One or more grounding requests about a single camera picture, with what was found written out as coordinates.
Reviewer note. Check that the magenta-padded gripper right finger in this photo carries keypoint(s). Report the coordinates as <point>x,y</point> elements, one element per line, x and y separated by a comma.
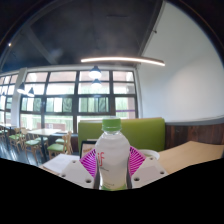
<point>150,170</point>

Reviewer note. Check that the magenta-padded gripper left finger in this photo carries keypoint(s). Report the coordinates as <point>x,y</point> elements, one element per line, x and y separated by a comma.
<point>75,171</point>

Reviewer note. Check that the white green-capped drink bottle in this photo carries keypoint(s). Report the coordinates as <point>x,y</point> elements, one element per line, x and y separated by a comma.
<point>112,153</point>

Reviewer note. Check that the white bowl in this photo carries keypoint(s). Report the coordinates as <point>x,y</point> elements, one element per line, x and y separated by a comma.
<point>150,154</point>

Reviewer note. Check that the wooden green-seated chairs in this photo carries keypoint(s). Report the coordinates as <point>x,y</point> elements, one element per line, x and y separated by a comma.
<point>55,148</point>

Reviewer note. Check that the green upholstered bench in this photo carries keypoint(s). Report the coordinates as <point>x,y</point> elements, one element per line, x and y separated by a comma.
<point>145,133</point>

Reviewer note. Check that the light wooden dining table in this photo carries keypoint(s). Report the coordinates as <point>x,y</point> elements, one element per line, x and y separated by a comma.
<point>45,131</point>

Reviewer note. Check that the dark pendant ceiling lamps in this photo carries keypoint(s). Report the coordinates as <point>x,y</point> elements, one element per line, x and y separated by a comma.
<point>95,73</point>

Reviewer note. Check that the long curved linear light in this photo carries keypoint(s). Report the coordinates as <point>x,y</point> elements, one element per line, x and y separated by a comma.
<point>123,59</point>

